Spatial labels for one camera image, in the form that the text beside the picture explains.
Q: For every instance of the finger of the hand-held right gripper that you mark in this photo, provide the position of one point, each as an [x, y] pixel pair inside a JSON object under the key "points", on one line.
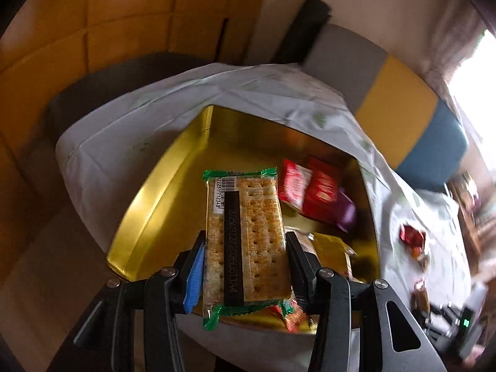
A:
{"points": [[441, 312]]}

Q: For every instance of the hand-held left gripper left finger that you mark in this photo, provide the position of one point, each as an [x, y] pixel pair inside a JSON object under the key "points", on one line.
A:
{"points": [[195, 279]]}

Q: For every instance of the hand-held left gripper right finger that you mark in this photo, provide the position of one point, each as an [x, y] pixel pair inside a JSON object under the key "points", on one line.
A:
{"points": [[296, 263]]}

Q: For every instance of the yellow snack packet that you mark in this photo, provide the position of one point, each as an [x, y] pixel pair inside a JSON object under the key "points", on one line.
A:
{"points": [[329, 250]]}

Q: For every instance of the green edged cracker packet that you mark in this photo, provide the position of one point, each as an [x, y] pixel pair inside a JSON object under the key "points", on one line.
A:
{"points": [[259, 240]]}

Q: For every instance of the red label cracker packet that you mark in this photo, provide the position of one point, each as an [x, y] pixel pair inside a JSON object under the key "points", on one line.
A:
{"points": [[291, 316]]}

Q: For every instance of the purple candy wrapper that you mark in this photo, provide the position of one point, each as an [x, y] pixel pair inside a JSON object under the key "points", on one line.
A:
{"points": [[347, 211]]}

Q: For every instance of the long red snack packet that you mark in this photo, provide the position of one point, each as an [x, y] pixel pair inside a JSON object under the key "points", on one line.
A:
{"points": [[323, 192]]}

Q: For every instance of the red white snack packet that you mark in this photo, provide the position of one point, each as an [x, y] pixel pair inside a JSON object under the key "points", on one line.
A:
{"points": [[294, 186]]}

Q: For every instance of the gold tin box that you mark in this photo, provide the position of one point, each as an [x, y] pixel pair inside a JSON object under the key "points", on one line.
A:
{"points": [[162, 201]]}

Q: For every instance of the brown candy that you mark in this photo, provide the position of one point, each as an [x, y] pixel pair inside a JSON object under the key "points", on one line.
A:
{"points": [[420, 298]]}

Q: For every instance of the small red candy packet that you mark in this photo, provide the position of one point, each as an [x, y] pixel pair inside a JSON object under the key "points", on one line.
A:
{"points": [[412, 236]]}

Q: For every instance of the wooden shelf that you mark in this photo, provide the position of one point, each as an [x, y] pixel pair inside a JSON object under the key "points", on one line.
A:
{"points": [[467, 209]]}

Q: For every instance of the white flower print tablecloth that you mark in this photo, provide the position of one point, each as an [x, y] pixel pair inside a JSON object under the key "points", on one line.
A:
{"points": [[135, 124]]}

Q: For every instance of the grey yellow blue sofa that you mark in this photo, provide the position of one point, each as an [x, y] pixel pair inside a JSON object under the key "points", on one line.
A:
{"points": [[395, 100]]}

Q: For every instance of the black sofa armrest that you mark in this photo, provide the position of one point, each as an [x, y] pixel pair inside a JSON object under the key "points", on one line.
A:
{"points": [[306, 27]]}

